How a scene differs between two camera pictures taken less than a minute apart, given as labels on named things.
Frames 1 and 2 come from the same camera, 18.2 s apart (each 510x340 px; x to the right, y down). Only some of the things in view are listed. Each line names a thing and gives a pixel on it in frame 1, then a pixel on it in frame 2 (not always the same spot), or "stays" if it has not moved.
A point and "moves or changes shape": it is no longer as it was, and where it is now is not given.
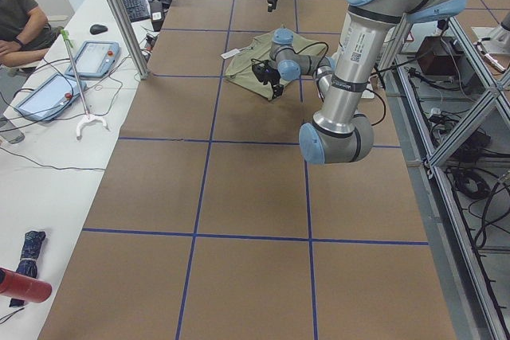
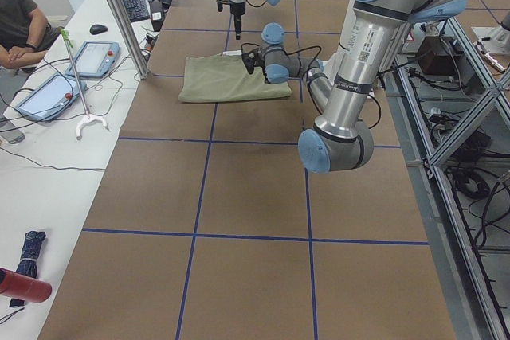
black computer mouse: [97, 29] stays
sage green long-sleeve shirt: [240, 71] moves or changes shape
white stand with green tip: [88, 117] stays
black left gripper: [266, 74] to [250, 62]
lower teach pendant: [51, 99] stays
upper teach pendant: [95, 59] stays
